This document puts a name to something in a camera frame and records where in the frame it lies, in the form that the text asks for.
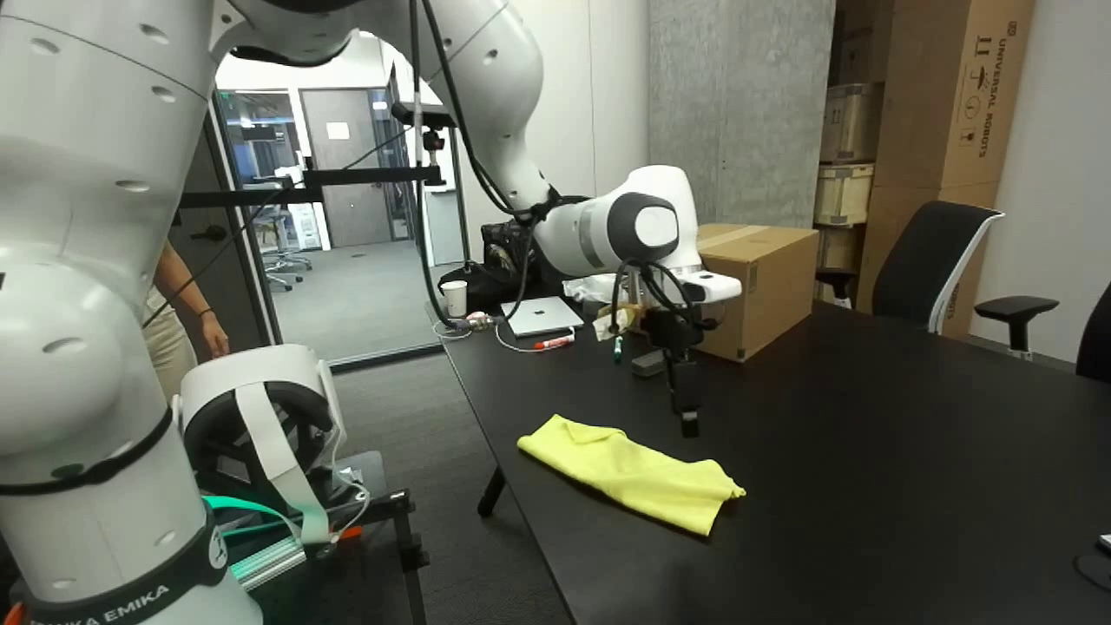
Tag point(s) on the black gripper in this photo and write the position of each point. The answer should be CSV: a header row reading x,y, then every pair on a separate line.
x,y
675,323

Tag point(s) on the person bare forearm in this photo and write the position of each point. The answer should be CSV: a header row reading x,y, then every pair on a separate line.
x,y
184,284

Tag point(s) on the black round base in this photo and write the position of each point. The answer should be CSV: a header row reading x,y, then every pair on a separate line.
x,y
1098,566

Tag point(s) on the black horizontal rig bar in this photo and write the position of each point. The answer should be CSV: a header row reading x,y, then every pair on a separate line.
x,y
347,177

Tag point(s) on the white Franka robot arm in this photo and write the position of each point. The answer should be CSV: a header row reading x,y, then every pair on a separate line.
x,y
81,350

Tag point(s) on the person hand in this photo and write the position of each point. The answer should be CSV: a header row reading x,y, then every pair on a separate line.
x,y
214,337

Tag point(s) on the white paper cup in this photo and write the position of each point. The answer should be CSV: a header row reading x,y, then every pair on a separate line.
x,y
457,301

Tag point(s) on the brown taped cardboard box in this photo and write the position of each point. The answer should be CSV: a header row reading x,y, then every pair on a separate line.
x,y
767,290

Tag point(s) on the person in beige shirt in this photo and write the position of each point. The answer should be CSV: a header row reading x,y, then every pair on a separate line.
x,y
166,350

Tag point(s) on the yellow towel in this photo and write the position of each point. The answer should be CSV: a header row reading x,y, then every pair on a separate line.
x,y
636,473

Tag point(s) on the black table leg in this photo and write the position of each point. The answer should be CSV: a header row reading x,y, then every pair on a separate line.
x,y
490,491

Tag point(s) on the tall brown cardboard carton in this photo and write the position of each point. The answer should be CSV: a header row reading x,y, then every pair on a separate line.
x,y
949,104

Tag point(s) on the green plastic piece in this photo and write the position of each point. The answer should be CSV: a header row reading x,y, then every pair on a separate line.
x,y
273,559

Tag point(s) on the small stacked cardboard box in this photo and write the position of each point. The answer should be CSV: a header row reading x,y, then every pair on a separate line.
x,y
841,192
833,249
850,122

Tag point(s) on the black robot cart platform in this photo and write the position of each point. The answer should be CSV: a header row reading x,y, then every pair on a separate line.
x,y
383,510

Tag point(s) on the white VR headset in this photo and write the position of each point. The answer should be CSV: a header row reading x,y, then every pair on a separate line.
x,y
248,370

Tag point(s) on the blue white marker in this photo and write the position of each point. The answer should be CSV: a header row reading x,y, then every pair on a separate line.
x,y
623,346

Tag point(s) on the red marker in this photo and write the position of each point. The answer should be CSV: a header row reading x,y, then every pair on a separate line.
x,y
556,346

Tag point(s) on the white framed tablet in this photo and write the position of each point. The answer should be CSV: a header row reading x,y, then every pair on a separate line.
x,y
538,317

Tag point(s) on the black office chair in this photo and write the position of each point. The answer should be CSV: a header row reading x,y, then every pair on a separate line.
x,y
924,265
1098,343

